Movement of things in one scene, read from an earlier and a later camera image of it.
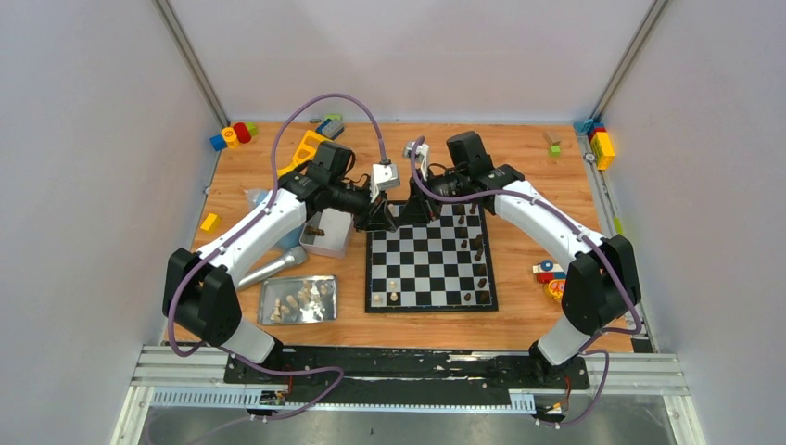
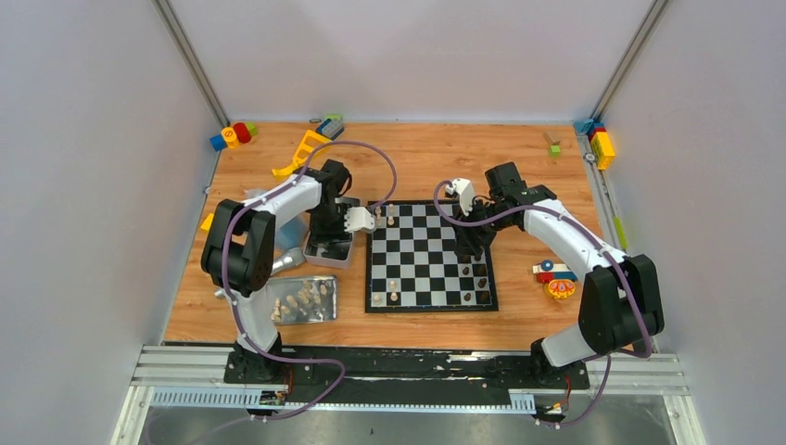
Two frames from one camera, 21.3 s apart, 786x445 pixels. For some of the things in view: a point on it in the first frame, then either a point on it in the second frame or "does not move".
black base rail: x=407 y=376 does not move
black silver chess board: x=445 y=266 does not move
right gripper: x=419 y=209 → x=467 y=237
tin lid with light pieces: x=293 y=299 does not move
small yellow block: x=210 y=222 does not move
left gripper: x=373 y=212 → x=330 y=231
